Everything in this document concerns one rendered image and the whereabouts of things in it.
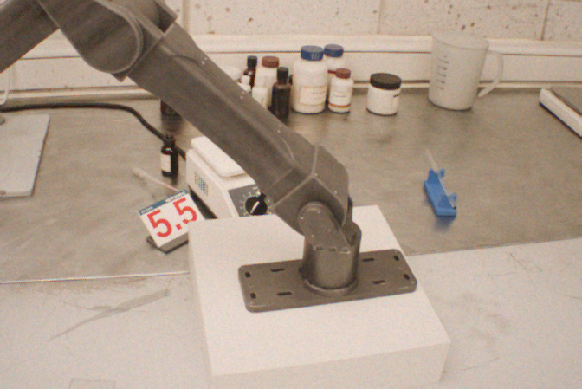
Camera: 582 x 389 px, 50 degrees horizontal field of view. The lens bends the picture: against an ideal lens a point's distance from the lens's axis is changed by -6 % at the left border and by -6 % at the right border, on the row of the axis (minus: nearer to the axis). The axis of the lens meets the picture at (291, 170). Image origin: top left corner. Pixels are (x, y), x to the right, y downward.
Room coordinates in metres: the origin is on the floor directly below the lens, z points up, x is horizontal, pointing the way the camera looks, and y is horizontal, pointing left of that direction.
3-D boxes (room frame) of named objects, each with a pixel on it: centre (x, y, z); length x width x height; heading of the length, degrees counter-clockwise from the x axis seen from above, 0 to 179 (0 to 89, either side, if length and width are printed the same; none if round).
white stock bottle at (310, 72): (1.28, -0.02, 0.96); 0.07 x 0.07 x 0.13
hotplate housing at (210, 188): (0.87, 0.06, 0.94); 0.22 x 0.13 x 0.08; 33
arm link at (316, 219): (0.59, -0.04, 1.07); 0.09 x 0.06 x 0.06; 176
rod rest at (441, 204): (0.93, -0.25, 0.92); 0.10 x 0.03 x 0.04; 5
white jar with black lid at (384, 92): (1.30, -0.18, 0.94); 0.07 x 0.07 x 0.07
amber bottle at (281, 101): (1.23, 0.03, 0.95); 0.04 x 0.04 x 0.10
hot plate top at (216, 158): (0.89, 0.08, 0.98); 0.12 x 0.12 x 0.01; 33
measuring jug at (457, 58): (1.37, -0.36, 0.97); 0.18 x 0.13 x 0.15; 55
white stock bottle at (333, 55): (1.35, -0.07, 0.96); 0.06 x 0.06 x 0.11
